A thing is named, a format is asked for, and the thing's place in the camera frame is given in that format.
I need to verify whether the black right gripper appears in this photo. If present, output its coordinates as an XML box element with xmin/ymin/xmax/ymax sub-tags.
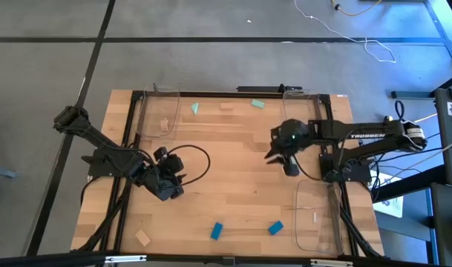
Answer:
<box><xmin>264</xmin><ymin>118</ymin><xmax>312</xmax><ymax>177</ymax></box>

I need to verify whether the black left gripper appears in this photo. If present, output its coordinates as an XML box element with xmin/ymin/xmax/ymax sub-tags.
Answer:
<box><xmin>146</xmin><ymin>146</ymin><xmax>186</xmax><ymax>202</ymax></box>

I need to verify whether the clear plastic bin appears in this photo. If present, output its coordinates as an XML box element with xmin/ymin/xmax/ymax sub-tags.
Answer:
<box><xmin>134</xmin><ymin>84</ymin><xmax>182</xmax><ymax>141</ymax></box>
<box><xmin>282</xmin><ymin>90</ymin><xmax>321</xmax><ymax>127</ymax></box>
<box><xmin>291</xmin><ymin>179</ymin><xmax>344</xmax><ymax>257</ymax></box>

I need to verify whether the blue rectangular block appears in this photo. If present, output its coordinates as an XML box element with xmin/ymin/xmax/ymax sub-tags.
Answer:
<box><xmin>209</xmin><ymin>221</ymin><xmax>224</xmax><ymax>241</ymax></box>
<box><xmin>267</xmin><ymin>220</ymin><xmax>285</xmax><ymax>237</ymax></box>

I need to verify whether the white paper sheet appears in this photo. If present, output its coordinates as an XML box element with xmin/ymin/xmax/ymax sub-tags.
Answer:
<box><xmin>372</xmin><ymin>170</ymin><xmax>404</xmax><ymax>219</ymax></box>

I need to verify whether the black metal beam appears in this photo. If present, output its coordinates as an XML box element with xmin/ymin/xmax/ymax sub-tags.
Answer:
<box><xmin>370</xmin><ymin>165</ymin><xmax>446</xmax><ymax>203</ymax></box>

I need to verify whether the black stand foot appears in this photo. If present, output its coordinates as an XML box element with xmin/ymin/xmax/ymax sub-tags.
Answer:
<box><xmin>391</xmin><ymin>90</ymin><xmax>436</xmax><ymax>100</ymax></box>

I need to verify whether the black cart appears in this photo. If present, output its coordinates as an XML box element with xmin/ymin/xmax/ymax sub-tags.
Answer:
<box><xmin>433</xmin><ymin>70</ymin><xmax>452</xmax><ymax>186</ymax></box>

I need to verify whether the blue floor tape strip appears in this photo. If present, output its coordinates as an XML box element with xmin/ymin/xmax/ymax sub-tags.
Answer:
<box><xmin>0</xmin><ymin>165</ymin><xmax>18</xmax><ymax>179</ymax></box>

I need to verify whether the black cabinet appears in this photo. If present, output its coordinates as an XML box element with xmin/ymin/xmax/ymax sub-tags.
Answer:
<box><xmin>429</xmin><ymin>183</ymin><xmax>452</xmax><ymax>267</ymax></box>

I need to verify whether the blue metal stand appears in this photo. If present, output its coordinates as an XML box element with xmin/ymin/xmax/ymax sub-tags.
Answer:
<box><xmin>424</xmin><ymin>0</ymin><xmax>452</xmax><ymax>71</ymax></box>

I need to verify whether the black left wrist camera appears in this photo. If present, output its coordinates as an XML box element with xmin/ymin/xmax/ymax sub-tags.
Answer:
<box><xmin>166</xmin><ymin>155</ymin><xmax>185</xmax><ymax>174</ymax></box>

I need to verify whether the black camera cable loop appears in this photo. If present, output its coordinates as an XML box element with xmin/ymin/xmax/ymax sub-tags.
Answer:
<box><xmin>168</xmin><ymin>144</ymin><xmax>212</xmax><ymax>186</ymax></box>

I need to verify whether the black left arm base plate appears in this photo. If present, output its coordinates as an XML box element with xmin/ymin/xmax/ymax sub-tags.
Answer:
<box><xmin>80</xmin><ymin>148</ymin><xmax>138</xmax><ymax>178</ymax></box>

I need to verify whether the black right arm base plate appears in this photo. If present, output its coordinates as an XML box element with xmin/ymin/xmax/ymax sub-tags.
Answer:
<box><xmin>318</xmin><ymin>154</ymin><xmax>372</xmax><ymax>183</ymax></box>

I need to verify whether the black cable bundle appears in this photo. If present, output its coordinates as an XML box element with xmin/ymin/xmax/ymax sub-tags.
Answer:
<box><xmin>338</xmin><ymin>200</ymin><xmax>383</xmax><ymax>257</ymax></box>
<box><xmin>76</xmin><ymin>177</ymin><xmax>134</xmax><ymax>254</ymax></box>

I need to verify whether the black aluminium table frame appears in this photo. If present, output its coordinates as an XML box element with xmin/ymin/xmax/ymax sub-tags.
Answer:
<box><xmin>71</xmin><ymin>90</ymin><xmax>384</xmax><ymax>259</ymax></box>

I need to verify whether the silver metal bracket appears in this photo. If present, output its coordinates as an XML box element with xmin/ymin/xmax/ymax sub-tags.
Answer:
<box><xmin>309</xmin><ymin>258</ymin><xmax>355</xmax><ymax>267</ymax></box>
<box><xmin>104</xmin><ymin>254</ymin><xmax>148</xmax><ymax>264</ymax></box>

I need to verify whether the yellow extension cord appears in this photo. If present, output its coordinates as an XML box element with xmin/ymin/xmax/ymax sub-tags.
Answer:
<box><xmin>384</xmin><ymin>113</ymin><xmax>439</xmax><ymax>125</ymax></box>

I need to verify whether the white floor cable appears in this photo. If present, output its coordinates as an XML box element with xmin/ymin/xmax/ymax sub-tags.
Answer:
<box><xmin>292</xmin><ymin>0</ymin><xmax>397</xmax><ymax>64</ymax></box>

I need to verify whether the black frame beam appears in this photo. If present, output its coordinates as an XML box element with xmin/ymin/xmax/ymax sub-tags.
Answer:
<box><xmin>0</xmin><ymin>251</ymin><xmax>452</xmax><ymax>267</ymax></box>

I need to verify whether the yellow floor cable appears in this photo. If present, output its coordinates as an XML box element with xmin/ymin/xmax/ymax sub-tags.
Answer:
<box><xmin>331</xmin><ymin>0</ymin><xmax>382</xmax><ymax>18</ymax></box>

